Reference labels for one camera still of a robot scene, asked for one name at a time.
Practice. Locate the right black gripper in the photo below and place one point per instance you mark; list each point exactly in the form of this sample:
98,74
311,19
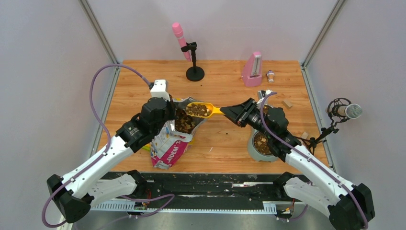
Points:
239,113

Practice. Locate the yellow plastic scoop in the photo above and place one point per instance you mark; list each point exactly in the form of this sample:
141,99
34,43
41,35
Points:
202,110

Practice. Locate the pet food bag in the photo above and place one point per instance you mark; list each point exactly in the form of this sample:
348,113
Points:
175,137

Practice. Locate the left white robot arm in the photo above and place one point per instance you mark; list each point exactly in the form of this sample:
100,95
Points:
75,193

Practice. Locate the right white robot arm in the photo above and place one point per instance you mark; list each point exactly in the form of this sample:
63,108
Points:
347,206

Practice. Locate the grey double pet bowl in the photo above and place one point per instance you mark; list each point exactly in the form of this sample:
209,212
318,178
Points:
257,147

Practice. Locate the pink metronome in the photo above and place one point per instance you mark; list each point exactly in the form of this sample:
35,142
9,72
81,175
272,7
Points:
252,71

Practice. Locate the small figurine bottle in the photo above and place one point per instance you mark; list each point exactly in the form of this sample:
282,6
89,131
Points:
270,76

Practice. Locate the wooden block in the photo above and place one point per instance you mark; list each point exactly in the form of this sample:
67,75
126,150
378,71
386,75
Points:
287,104
305,135

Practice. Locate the black microphone stand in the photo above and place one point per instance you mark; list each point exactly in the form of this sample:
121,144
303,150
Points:
194,73

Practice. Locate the yellow triangular scraper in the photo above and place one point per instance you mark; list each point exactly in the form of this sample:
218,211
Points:
147,147

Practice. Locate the pink microphone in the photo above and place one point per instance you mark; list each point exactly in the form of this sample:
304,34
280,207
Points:
178,32

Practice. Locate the silver condenser microphone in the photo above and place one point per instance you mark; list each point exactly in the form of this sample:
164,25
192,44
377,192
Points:
342,109

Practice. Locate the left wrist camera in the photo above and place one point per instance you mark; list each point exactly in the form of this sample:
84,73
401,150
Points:
159,90

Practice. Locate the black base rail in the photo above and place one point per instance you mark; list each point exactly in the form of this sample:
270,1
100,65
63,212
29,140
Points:
209,193

